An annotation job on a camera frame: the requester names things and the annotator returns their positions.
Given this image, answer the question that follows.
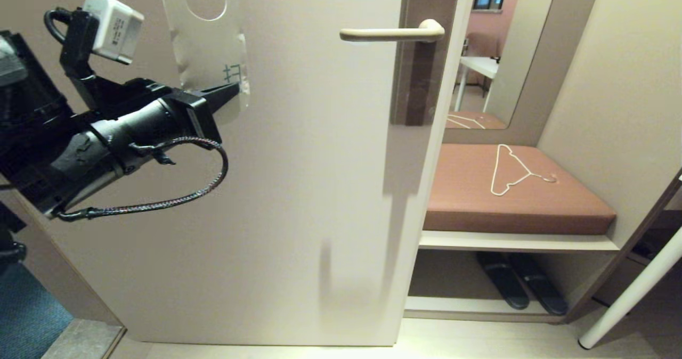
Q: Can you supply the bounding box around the blue and white door hanger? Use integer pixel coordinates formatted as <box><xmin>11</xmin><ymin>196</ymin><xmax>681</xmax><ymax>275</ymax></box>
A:
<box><xmin>158</xmin><ymin>0</ymin><xmax>251</xmax><ymax>126</ymax></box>

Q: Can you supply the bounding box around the beige room door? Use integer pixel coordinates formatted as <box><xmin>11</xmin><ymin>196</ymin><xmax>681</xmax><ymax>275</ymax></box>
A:
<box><xmin>0</xmin><ymin>0</ymin><xmax>479</xmax><ymax>347</ymax></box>

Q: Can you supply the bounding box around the white bench seat board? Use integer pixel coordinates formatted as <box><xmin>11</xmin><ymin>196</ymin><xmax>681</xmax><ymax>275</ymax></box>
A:
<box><xmin>419</xmin><ymin>230</ymin><xmax>620</xmax><ymax>254</ymax></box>

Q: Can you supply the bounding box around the brown bench seat cushion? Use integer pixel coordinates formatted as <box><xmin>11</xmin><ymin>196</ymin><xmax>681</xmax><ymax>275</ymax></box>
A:
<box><xmin>424</xmin><ymin>144</ymin><xmax>617</xmax><ymax>236</ymax></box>

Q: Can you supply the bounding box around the white bench base board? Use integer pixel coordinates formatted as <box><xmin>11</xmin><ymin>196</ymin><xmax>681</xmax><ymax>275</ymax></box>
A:
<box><xmin>403</xmin><ymin>296</ymin><xmax>566</xmax><ymax>325</ymax></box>

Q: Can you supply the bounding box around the black slipper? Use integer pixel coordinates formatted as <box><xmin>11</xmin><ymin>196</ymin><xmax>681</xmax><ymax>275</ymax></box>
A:
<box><xmin>476</xmin><ymin>251</ymin><xmax>531</xmax><ymax>311</ymax></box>
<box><xmin>509</xmin><ymin>252</ymin><xmax>569</xmax><ymax>317</ymax></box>

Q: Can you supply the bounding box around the brown niche side panel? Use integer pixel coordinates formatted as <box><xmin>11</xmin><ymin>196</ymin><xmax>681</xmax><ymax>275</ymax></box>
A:
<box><xmin>565</xmin><ymin>170</ymin><xmax>682</xmax><ymax>322</ymax></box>

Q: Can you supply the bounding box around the white table leg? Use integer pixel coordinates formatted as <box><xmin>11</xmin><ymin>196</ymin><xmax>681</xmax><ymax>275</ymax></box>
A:
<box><xmin>578</xmin><ymin>226</ymin><xmax>682</xmax><ymax>350</ymax></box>

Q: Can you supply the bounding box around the braided left arm cable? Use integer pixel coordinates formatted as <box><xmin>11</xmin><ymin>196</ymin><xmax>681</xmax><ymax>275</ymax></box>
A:
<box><xmin>56</xmin><ymin>136</ymin><xmax>230</xmax><ymax>222</ymax></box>

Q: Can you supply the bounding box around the black left camera mount bracket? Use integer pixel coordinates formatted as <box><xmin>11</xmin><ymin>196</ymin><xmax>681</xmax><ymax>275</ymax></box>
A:
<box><xmin>60</xmin><ymin>9</ymin><xmax>176</xmax><ymax>120</ymax></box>

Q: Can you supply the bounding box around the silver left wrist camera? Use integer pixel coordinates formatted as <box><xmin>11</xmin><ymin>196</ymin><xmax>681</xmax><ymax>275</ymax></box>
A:
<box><xmin>83</xmin><ymin>0</ymin><xmax>144</xmax><ymax>65</ymax></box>

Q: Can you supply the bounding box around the beige lever door handle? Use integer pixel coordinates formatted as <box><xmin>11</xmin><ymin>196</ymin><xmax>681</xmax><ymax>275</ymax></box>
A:
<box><xmin>339</xmin><ymin>19</ymin><xmax>446</xmax><ymax>43</ymax></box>

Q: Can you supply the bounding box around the wall mirror brown frame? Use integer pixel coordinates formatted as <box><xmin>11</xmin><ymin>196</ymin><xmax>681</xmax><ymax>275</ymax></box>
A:
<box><xmin>444</xmin><ymin>0</ymin><xmax>605</xmax><ymax>146</ymax></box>

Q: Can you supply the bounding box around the white wire clothes hanger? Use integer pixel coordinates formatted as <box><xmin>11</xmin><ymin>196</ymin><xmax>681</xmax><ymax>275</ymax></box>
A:
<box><xmin>490</xmin><ymin>144</ymin><xmax>558</xmax><ymax>197</ymax></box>

